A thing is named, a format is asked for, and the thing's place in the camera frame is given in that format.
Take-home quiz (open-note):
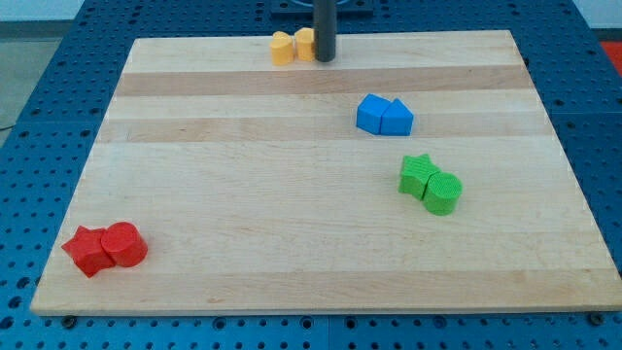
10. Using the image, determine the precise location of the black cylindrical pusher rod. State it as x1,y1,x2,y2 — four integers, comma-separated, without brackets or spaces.
313,0,336,62

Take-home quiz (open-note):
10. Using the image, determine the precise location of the green star block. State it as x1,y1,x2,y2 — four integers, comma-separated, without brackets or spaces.
397,154,440,200

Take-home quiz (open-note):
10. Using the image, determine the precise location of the red star block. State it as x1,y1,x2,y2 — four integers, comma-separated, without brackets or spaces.
61,226,116,278

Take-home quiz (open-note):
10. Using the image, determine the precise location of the yellow pentagon block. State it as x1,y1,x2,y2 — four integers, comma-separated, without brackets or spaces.
294,27,316,61

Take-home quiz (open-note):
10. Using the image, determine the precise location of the yellow heart block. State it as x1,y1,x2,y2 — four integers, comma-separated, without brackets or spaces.
269,31,294,66

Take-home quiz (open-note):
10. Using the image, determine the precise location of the blue cube block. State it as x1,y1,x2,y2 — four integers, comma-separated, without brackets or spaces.
356,93,391,135

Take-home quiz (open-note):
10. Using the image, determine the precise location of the blue triangle block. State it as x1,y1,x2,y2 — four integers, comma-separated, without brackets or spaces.
380,98,414,136

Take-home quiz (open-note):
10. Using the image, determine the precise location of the green cylinder block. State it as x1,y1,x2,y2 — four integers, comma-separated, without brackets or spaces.
423,172,463,216

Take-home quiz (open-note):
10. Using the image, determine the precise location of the red cylinder block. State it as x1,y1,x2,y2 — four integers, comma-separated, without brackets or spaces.
101,222,148,267

